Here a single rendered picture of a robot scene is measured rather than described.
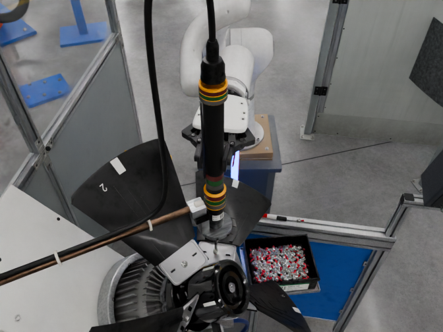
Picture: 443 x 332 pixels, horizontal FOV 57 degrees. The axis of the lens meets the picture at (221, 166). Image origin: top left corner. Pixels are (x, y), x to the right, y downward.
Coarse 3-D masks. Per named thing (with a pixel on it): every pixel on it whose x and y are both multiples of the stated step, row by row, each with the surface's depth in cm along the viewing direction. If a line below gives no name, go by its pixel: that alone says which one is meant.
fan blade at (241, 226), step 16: (224, 176) 113; (240, 192) 110; (256, 192) 113; (224, 208) 104; (240, 208) 105; (256, 208) 107; (240, 224) 101; (208, 240) 96; (224, 240) 96; (240, 240) 97
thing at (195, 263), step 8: (192, 240) 85; (184, 248) 85; (192, 248) 85; (176, 256) 85; (184, 256) 85; (192, 256) 85; (200, 256) 85; (160, 264) 84; (168, 264) 84; (176, 264) 85; (192, 264) 85; (200, 264) 86; (168, 272) 85; (176, 272) 85; (184, 272) 85; (192, 272) 85; (176, 280) 85; (184, 280) 85
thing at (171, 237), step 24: (144, 144) 84; (144, 168) 83; (168, 168) 85; (96, 192) 79; (120, 192) 81; (144, 192) 82; (168, 192) 84; (96, 216) 79; (120, 216) 81; (144, 216) 82; (144, 240) 82; (168, 240) 84
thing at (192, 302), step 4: (196, 296) 80; (192, 300) 79; (196, 300) 81; (188, 304) 77; (192, 304) 80; (184, 308) 76; (192, 308) 82; (184, 312) 78; (188, 312) 80; (192, 312) 83; (184, 316) 79; (180, 324) 80; (184, 324) 82; (180, 328) 81
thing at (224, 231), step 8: (192, 200) 78; (192, 208) 77; (200, 208) 77; (192, 216) 77; (200, 216) 78; (208, 216) 79; (224, 216) 86; (200, 224) 81; (208, 224) 81; (224, 224) 85; (200, 232) 83; (208, 232) 83; (216, 232) 84; (224, 232) 84
